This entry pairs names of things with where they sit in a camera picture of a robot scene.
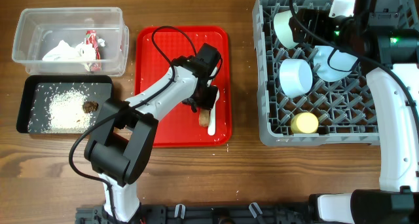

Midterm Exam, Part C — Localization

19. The brown food stick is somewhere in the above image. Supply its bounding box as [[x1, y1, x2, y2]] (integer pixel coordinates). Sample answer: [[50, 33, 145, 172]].
[[198, 109, 211, 127]]

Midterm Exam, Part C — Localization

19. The green bowl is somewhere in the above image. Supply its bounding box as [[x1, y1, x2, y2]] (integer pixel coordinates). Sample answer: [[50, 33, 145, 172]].
[[273, 10, 298, 49]]

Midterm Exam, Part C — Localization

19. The light blue plate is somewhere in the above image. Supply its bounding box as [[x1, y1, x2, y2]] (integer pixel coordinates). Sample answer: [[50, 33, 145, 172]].
[[313, 46, 359, 82]]

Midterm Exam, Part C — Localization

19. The light blue bowl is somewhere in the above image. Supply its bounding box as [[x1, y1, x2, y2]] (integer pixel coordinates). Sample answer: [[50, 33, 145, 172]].
[[279, 59, 313, 98]]

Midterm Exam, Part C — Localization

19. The yellow plastic cup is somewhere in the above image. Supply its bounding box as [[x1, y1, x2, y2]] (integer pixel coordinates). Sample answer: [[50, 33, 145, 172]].
[[291, 112, 319, 134]]

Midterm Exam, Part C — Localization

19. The brown food scrap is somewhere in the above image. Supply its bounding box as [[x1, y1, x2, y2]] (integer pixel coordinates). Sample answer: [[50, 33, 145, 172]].
[[82, 101, 99, 113]]

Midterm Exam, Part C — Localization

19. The red snack wrapper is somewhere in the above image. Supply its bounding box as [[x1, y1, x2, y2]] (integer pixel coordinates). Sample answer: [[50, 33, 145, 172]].
[[84, 30, 101, 72]]

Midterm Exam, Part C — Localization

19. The white rice pile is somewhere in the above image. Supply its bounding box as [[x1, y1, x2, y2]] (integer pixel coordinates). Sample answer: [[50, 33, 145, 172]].
[[42, 89, 92, 134]]

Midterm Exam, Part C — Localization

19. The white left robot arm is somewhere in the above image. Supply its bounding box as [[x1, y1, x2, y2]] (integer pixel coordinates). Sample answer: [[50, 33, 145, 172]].
[[84, 43, 222, 223]]

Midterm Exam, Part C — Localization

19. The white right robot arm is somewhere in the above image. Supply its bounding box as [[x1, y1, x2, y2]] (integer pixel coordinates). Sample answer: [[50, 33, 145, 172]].
[[289, 0, 418, 223]]

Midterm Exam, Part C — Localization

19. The grey dishwasher rack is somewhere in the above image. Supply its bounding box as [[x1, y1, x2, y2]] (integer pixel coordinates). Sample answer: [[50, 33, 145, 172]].
[[251, 0, 419, 147]]

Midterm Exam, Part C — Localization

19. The black waste tray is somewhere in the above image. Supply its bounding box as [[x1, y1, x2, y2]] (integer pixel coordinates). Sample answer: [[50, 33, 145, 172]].
[[16, 75, 113, 134]]

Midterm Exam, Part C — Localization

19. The white plastic spoon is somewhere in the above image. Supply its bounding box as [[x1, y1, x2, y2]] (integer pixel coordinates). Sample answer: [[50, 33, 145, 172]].
[[208, 90, 220, 136]]

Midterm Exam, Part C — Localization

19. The red plastic tray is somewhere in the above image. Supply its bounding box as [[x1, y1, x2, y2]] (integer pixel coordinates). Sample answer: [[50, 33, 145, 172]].
[[134, 26, 232, 148]]

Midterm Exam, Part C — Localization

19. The clear plastic bin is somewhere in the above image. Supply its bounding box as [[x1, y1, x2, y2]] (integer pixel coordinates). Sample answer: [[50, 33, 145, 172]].
[[12, 7, 130, 77]]

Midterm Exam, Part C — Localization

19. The crumpled white tissue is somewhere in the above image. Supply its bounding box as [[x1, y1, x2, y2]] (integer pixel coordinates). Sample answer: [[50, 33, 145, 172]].
[[42, 39, 105, 70]]

